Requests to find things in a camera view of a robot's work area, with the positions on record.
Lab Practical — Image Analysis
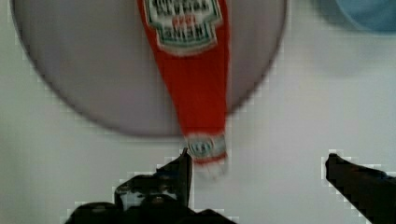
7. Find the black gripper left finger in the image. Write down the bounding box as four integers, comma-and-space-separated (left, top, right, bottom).
64, 151, 236, 224

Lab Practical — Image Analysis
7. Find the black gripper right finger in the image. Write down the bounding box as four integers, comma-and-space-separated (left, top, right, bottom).
325, 153, 396, 224

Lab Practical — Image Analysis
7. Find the red plush ketchup bottle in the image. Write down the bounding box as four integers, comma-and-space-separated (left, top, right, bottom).
136, 0, 230, 178

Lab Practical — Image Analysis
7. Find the pale pink round plate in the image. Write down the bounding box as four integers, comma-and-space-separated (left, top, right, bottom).
8, 0, 289, 137

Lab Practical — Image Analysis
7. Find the blue bowl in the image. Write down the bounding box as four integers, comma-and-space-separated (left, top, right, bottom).
334, 0, 396, 34

